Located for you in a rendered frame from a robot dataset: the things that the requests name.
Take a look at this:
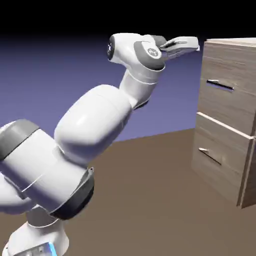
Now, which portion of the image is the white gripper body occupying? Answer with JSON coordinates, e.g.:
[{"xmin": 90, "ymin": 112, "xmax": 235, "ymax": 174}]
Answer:
[{"xmin": 159, "ymin": 36, "xmax": 201, "ymax": 60}]

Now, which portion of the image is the light wood drawer front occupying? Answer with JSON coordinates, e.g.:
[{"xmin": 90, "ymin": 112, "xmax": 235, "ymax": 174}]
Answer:
[
  {"xmin": 190, "ymin": 112, "xmax": 255, "ymax": 207},
  {"xmin": 196, "ymin": 41, "xmax": 256, "ymax": 137}
]

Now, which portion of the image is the light wood cabinet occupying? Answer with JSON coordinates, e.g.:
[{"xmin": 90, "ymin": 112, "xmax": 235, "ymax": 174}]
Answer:
[{"xmin": 190, "ymin": 37, "xmax": 256, "ymax": 209}]

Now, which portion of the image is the dark metal drawer handle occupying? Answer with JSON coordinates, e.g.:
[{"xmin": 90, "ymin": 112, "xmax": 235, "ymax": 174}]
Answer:
[
  {"xmin": 206, "ymin": 79, "xmax": 235, "ymax": 92},
  {"xmin": 198, "ymin": 147, "xmax": 222, "ymax": 166}
]

